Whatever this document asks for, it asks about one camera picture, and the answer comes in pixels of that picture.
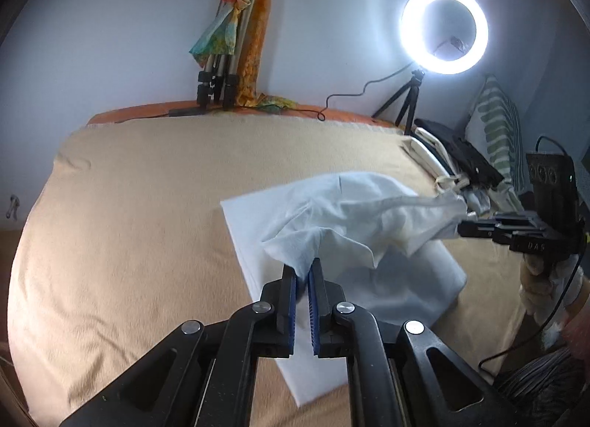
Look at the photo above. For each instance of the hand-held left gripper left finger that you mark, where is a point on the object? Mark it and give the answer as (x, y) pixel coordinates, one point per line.
(291, 298)

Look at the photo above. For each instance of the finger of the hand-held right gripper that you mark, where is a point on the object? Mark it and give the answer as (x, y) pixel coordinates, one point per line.
(484, 229)
(511, 220)

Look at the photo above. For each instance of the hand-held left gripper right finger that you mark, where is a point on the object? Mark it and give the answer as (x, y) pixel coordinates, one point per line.
(315, 307)

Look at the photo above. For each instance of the white t-shirt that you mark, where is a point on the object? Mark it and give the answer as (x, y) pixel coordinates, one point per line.
(368, 224)

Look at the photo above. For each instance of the person's right forearm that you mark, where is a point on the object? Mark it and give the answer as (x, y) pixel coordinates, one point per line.
(581, 330)

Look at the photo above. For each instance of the person's right hand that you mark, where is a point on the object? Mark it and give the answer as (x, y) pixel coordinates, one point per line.
(539, 288)

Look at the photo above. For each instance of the clear plastic bag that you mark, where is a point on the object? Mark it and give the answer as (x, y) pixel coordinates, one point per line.
(479, 201)

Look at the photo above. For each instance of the black bag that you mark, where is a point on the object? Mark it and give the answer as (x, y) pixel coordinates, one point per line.
(470, 155)

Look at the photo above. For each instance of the green striped pillow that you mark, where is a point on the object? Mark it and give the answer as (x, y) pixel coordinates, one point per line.
(498, 127)

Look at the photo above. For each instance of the white tote bag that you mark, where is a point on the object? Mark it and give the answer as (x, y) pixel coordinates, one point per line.
(428, 150)

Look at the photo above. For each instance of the person's striped dark clothing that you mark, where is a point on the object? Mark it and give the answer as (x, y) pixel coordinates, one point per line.
(539, 385)

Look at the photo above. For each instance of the beige blanket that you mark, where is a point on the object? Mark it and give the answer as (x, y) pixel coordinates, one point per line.
(138, 224)

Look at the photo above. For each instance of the black gooseneck phone holder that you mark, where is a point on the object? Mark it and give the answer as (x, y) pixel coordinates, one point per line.
(456, 43)

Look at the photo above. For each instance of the folded silver tripod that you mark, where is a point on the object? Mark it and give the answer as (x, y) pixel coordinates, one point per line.
(230, 85)

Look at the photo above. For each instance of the orange bed sheet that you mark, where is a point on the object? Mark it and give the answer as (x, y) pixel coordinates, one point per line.
(129, 114)

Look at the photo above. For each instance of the colourful patterned scarf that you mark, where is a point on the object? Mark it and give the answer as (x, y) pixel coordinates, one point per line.
(216, 35)

